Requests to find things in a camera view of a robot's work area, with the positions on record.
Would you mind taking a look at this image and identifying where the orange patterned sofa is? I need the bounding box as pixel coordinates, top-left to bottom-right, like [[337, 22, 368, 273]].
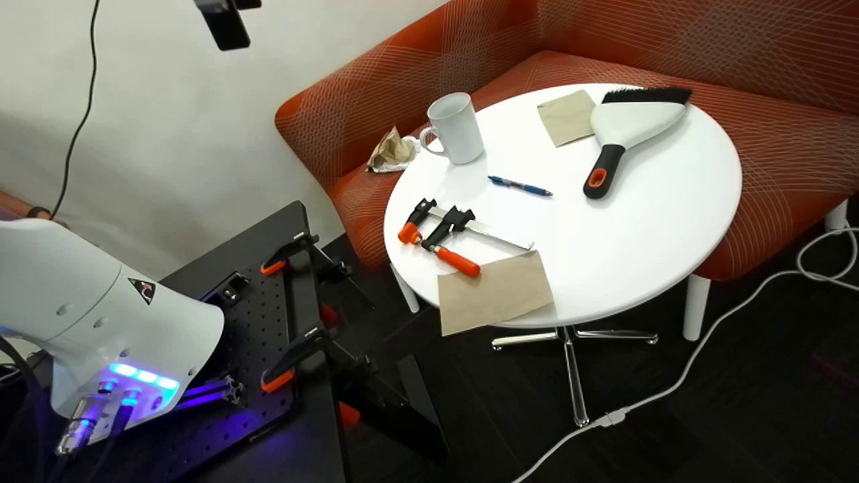
[[274, 0, 859, 347]]

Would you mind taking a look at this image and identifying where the large black clamp orange tip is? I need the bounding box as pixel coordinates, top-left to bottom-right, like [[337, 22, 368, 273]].
[[257, 227, 355, 282], [257, 324, 378, 398]]

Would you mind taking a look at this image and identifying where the small bar clamp orange knob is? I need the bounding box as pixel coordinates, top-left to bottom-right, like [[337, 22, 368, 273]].
[[394, 195, 450, 249]]

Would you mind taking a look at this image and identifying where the white floor cable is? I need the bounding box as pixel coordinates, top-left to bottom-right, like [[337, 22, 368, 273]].
[[509, 223, 859, 483]]

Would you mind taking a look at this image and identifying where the thin black wall cable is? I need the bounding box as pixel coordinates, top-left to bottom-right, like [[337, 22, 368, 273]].
[[47, 0, 104, 219]]

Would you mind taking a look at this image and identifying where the bar clamp long orange handle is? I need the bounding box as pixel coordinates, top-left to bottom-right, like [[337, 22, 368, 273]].
[[418, 203, 540, 282]]

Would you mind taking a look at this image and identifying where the grey cloth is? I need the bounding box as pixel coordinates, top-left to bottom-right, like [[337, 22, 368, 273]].
[[435, 249, 557, 340]]

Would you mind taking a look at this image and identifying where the white scraper black orange handle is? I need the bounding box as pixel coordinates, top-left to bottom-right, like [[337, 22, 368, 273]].
[[579, 84, 694, 203]]

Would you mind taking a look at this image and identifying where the blue pen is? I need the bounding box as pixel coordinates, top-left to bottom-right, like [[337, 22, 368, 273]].
[[486, 174, 556, 198]]

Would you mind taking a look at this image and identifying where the white mug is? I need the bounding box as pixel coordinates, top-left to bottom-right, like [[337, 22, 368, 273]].
[[415, 89, 488, 168]]

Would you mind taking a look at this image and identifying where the crumpled paper wad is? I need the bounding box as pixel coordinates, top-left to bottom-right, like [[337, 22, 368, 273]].
[[365, 125, 422, 176]]

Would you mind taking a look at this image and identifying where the white round table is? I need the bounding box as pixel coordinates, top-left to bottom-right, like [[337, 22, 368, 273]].
[[382, 80, 745, 329]]

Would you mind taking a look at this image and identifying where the chrome table base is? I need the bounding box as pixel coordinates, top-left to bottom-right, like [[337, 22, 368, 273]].
[[488, 324, 659, 429]]

